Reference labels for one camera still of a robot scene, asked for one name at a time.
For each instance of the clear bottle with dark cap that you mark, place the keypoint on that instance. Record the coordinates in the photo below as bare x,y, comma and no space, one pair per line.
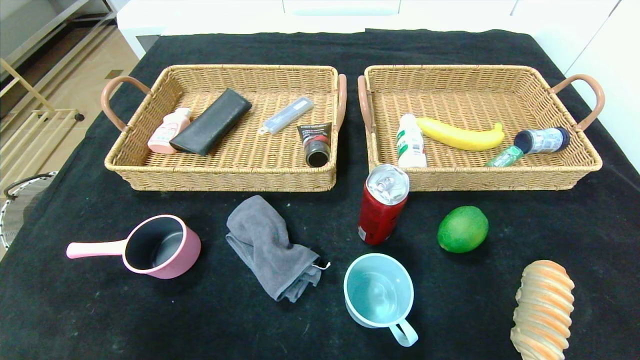
545,140

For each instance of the striped bread loaf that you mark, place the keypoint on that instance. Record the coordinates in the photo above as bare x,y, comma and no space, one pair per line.
542,310

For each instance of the clear blue plastic case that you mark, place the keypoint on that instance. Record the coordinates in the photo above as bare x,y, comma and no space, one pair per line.
287,115

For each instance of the black tablecloth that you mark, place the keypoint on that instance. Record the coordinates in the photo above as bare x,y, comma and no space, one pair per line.
550,260

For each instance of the black leather case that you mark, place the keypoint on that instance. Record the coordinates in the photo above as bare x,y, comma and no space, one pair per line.
210,122

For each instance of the grey metal shelf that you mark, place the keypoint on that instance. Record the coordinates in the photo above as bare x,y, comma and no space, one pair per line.
50,25

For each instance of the small green packet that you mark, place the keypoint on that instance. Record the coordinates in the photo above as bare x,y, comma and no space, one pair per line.
505,157

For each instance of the yellow banana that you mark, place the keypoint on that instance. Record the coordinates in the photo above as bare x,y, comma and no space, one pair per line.
460,136

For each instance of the pink saucepan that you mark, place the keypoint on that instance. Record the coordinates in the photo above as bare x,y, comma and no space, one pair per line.
185,250

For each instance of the grey towel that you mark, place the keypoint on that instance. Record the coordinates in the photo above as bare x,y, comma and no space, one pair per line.
265,245

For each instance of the white yogurt drink bottle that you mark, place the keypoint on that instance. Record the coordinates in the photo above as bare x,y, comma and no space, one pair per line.
411,145

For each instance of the light wooden rack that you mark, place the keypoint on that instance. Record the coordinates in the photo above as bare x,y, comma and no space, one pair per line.
20,79

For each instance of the red soda can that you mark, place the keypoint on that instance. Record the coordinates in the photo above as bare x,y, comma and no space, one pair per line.
380,215

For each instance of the light blue mug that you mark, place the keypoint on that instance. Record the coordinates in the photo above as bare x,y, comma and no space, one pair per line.
380,295

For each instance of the black cosmetic tube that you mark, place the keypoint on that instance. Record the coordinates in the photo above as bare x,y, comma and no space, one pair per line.
315,140

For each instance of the green lime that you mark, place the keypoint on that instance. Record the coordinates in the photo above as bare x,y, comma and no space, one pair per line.
462,230

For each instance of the small pink bottle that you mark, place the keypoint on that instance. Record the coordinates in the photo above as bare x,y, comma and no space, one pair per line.
167,132

